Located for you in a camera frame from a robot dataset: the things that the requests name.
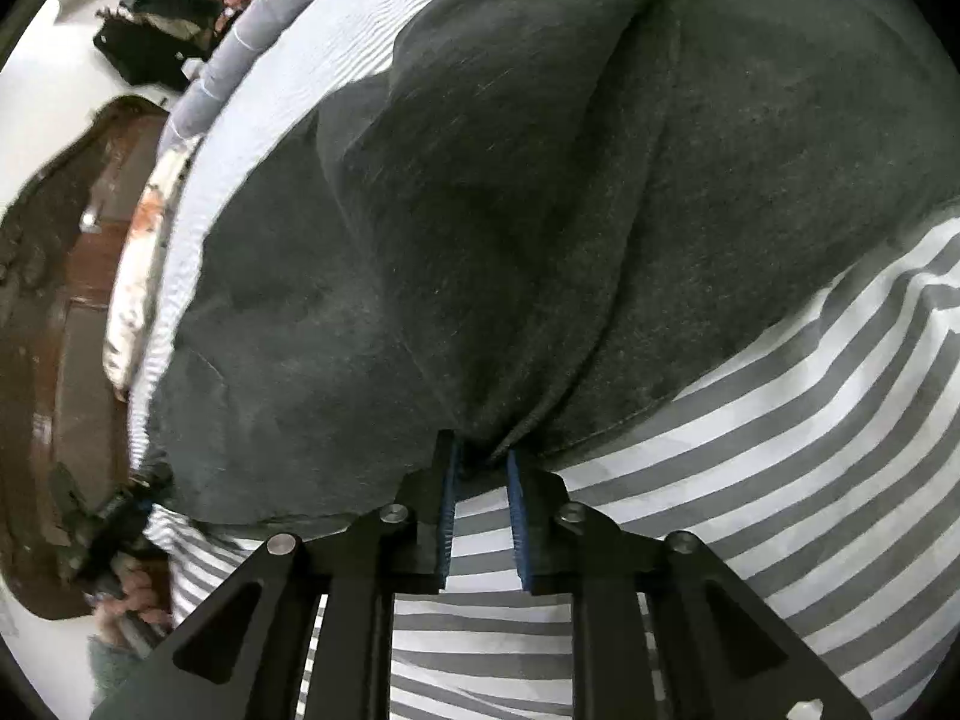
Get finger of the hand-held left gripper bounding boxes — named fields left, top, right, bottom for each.
left=126, top=463, right=176, bottom=508

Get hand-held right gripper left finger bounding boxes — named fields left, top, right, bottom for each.
left=94, top=431, right=460, bottom=720

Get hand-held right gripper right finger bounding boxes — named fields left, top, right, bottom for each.
left=506, top=450, right=875, bottom=720

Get dark grey pants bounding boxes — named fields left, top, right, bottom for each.
left=146, top=0, right=960, bottom=527

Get person's left forearm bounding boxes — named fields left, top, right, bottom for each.
left=85, top=626, right=164, bottom=715

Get person's left hand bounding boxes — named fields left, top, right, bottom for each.
left=91, top=568, right=175, bottom=629

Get dark wooden headboard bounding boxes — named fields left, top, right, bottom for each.
left=0, top=94, right=178, bottom=620

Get floral pillow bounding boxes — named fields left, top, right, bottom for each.
left=103, top=136, right=202, bottom=403

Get grey white striped bed sheet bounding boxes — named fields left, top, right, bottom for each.
left=127, top=0, right=960, bottom=720

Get black bag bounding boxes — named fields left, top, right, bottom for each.
left=94, top=13, right=212, bottom=88

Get blue-grey quilt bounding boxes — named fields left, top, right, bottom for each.
left=161, top=0, right=376, bottom=152

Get black bags on floor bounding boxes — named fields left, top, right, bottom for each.
left=120, top=0, right=265, bottom=40

